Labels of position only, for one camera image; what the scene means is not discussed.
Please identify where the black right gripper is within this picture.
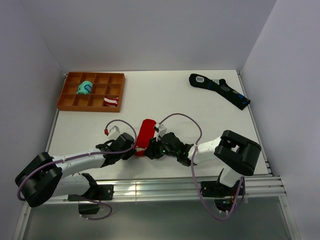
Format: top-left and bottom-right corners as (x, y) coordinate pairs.
(143, 134), (179, 160)

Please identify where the red Santa sock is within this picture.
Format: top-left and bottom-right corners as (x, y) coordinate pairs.
(134, 119), (156, 157)

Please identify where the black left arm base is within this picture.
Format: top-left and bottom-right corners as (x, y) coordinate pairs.
(67, 184), (114, 202)

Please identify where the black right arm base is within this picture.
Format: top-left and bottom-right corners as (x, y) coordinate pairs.
(199, 180), (246, 198)

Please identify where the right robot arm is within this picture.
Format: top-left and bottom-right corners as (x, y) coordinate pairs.
(144, 130), (261, 195)

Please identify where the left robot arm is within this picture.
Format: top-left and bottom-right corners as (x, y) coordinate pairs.
(14, 133), (135, 208)

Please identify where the red white striped rolled sock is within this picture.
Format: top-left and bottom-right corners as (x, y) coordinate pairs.
(103, 97), (119, 107)

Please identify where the wooden compartment tray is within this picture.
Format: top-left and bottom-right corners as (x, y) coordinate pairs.
(57, 72), (125, 113)

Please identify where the teal rolled sock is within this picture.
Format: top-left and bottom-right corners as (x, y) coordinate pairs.
(76, 80), (93, 95)

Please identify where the black and blue sock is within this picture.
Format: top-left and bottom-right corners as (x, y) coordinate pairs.
(188, 73), (251, 110)

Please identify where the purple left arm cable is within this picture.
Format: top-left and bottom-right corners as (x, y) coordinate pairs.
(16, 119), (138, 221)

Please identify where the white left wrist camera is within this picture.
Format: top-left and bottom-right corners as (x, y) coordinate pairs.
(104, 125), (120, 140)

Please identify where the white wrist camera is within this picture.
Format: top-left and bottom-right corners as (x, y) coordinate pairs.
(104, 125), (120, 140)
(153, 123), (167, 141)

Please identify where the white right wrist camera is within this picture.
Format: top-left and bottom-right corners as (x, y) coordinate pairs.
(153, 123), (167, 141)

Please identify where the aluminium frame rail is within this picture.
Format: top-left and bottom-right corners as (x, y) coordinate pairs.
(23, 174), (287, 206)

